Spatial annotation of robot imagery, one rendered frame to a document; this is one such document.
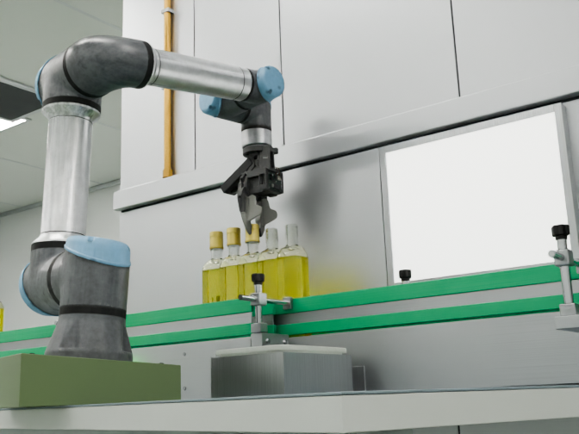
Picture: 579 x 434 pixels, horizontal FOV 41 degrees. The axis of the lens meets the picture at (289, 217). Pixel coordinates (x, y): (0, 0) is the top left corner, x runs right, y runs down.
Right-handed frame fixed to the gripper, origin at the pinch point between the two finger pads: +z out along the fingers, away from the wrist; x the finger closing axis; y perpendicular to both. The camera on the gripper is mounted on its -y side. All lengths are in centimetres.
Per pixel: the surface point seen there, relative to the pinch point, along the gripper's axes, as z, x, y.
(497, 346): 32, -7, 61
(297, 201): -8.6, 11.8, 5.4
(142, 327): 21.9, -13.1, -23.8
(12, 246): -121, 319, -555
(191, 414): 41, -79, 52
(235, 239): 1.8, -1.2, -4.4
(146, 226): -12, 16, -53
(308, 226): -1.5, 11.7, 8.2
